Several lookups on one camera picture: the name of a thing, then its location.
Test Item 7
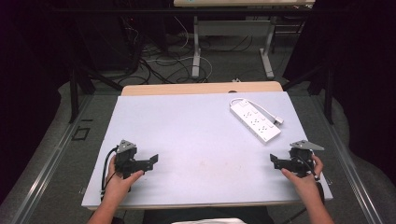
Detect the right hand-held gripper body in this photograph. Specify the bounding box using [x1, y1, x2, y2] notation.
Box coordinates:
[285, 139, 325, 179]

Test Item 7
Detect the tangle of floor cables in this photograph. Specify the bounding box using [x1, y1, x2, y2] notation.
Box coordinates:
[118, 15, 260, 86]

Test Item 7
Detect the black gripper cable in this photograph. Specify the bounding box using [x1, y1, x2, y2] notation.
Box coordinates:
[279, 154, 326, 224]
[99, 147, 119, 202]

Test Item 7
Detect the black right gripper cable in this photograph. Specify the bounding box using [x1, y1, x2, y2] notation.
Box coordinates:
[279, 154, 326, 224]

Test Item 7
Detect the white desk with metal legs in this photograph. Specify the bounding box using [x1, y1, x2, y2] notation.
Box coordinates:
[173, 0, 316, 80]

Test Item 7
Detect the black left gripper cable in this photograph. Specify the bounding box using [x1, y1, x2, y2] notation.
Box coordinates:
[99, 147, 119, 202]

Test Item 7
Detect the black metal stand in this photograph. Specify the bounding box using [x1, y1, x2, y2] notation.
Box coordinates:
[68, 61, 124, 124]
[281, 59, 336, 126]

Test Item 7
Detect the white table mat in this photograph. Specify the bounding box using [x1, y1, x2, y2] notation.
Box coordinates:
[80, 91, 334, 210]

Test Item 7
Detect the person's left hand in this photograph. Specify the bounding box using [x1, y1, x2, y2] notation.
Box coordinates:
[105, 154, 146, 203]

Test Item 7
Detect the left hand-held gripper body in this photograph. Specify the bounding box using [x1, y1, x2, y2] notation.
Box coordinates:
[114, 139, 148, 180]

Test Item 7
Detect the person's dark clothing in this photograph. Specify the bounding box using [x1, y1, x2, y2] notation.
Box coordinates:
[109, 205, 276, 224]

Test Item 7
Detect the white power strip cable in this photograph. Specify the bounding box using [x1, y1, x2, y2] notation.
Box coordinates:
[229, 97, 285, 126]

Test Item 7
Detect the person's right hand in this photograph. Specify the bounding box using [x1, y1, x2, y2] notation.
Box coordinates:
[280, 154, 325, 203]

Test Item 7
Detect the wooden table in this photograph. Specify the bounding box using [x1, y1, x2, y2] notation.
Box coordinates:
[120, 80, 284, 97]

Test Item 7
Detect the metal floor rail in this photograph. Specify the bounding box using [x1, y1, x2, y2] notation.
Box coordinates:
[312, 96, 385, 224]
[8, 94, 95, 224]

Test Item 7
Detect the white power strip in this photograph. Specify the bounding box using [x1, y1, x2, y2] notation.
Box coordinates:
[229, 100, 282, 146]

